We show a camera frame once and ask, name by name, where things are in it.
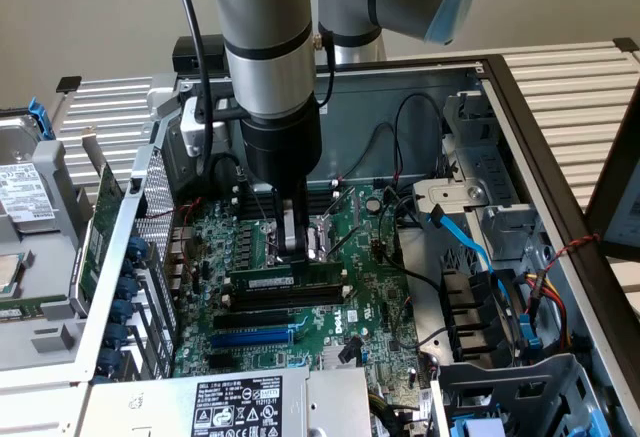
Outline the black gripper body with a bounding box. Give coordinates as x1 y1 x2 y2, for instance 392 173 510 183
238 101 323 208

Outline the green RAM stick white label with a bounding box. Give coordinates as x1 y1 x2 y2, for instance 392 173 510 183
227 258 348 292

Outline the metal CPU socket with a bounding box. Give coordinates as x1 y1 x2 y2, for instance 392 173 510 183
257 219 336 274

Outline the open silver black PC case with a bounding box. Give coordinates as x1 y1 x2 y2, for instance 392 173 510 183
69 54 640 437

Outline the green motherboard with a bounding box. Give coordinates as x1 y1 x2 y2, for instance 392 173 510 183
169 182 440 423

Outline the long black expansion slot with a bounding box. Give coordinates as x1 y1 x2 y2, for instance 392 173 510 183
213 309 292 332

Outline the blue expansion slot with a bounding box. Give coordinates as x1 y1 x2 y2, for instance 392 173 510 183
209 329 295 351

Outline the silver finned heatsink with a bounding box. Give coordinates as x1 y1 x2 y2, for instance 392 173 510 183
321 342 366 370

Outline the metal rear port stack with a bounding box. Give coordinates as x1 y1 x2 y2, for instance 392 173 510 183
167 225 195 294

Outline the black box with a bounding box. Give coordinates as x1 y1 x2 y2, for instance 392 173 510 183
172 35 227 72

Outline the short black expansion slot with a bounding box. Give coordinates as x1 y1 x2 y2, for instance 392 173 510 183
207 353 237 372

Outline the blue card retention clip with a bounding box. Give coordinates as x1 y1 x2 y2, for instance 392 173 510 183
110 299 135 324
105 322 129 346
117 276 142 301
126 236 149 261
96 349 122 376

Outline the green graphics card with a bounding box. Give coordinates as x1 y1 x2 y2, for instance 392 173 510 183
66 126 127 319

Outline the silver metal disk bay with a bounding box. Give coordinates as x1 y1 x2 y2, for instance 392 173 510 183
412 90 549 264

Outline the black plastic fan shroud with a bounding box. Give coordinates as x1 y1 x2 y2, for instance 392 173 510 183
438 267 519 364

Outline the silver power supply with label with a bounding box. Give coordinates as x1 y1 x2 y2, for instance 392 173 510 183
77 365 373 437

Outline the grey parts rack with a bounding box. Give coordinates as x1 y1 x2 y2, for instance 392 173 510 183
0 139 99 373

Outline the silver hard disk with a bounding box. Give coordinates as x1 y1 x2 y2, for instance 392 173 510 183
0 109 65 238

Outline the blue plastic block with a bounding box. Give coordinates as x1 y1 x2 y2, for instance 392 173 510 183
452 416 508 437

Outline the grey metal drive cage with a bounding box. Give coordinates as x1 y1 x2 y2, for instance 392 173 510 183
430 352 609 437

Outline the silver CPU chip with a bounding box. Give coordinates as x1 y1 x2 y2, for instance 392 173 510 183
0 253 25 302

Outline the dark framed grey panel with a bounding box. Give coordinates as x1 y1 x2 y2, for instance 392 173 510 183
583 101 640 261

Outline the thin wire locking lever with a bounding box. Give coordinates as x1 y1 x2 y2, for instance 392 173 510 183
251 192 275 227

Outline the metal socket cover frame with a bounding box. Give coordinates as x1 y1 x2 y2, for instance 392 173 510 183
312 185 364 261

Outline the short black looped wire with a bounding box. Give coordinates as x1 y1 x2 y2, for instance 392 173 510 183
211 153 248 194

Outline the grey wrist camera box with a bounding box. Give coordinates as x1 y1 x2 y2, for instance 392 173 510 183
178 92 242 159

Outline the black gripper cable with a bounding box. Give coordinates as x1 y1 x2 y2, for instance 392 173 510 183
313 30 337 108

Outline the thin black fan wire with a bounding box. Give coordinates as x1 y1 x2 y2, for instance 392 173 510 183
333 121 404 183

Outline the long thin black wire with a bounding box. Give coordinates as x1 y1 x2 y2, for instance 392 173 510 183
377 184 447 291

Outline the thin red wire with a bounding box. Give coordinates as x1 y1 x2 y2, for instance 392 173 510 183
173 197 208 224

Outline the black camera cable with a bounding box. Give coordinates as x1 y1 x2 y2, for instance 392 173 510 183
171 0 217 178

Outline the blue flat data wire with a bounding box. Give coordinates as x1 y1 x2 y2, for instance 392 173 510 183
428 203 502 278

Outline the blue plastic disk bracket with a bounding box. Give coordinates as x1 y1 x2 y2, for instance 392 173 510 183
28 96 55 142

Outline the coloured power wire bundle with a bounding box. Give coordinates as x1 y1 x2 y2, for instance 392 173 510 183
514 267 574 354

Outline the red black twisted wire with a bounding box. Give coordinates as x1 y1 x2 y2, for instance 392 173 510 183
544 233 603 265

